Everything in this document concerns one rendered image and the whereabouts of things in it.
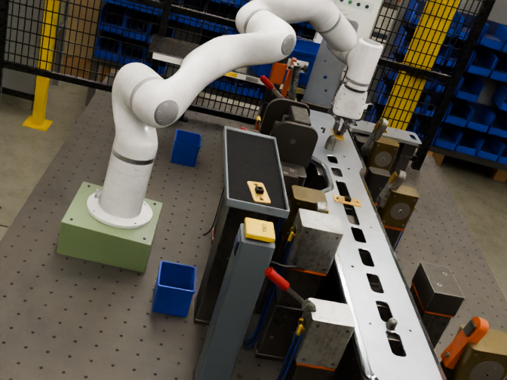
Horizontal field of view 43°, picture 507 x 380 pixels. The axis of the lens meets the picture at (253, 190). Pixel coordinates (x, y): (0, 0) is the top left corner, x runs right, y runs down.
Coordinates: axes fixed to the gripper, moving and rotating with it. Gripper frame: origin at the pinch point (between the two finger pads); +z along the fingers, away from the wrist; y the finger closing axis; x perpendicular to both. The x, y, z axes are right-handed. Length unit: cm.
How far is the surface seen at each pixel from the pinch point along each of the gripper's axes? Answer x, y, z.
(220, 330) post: -99, -40, 12
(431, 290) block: -86, 8, 1
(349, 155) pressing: -14.5, 1.9, 3.1
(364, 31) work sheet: 55, 12, -22
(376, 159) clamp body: -8.3, 13.5, 5.0
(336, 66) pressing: 26.8, -1.0, -12.9
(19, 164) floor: 106, -126, 103
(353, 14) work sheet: 55, 6, -27
